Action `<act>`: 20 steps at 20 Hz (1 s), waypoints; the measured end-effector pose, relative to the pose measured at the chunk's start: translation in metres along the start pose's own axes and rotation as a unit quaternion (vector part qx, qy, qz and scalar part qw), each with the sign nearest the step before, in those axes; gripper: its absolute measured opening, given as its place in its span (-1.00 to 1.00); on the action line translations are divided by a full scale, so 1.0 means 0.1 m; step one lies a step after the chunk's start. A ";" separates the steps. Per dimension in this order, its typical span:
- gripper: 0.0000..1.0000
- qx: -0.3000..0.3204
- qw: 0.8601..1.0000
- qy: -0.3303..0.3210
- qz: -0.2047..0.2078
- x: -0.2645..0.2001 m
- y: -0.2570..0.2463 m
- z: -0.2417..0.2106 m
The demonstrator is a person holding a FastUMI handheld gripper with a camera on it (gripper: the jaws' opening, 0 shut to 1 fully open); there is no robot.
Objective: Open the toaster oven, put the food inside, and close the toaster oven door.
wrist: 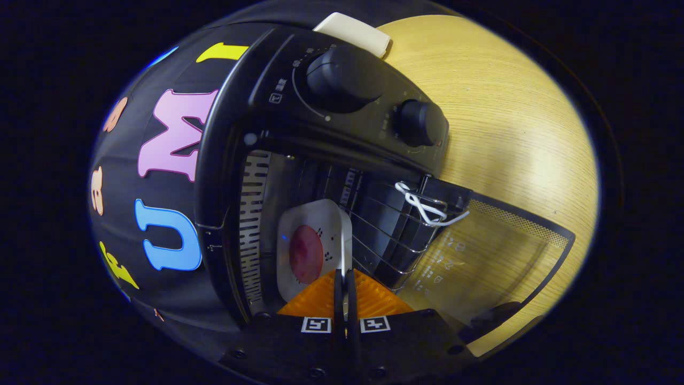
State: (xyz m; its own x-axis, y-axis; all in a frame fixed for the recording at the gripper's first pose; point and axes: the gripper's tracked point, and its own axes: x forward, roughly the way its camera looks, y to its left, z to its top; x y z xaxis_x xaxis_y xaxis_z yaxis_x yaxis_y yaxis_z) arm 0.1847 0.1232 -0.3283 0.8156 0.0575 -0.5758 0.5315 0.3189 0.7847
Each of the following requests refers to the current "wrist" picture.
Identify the black toaster oven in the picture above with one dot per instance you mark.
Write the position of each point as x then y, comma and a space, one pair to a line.
288, 112

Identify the white toaster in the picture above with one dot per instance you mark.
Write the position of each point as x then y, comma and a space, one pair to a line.
352, 33

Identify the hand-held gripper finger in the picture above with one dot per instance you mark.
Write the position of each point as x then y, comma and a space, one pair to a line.
350, 305
337, 305

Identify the white square plate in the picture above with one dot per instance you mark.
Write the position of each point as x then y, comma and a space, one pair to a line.
320, 214

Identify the pink round food slice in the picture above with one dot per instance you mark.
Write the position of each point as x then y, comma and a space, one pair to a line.
305, 254

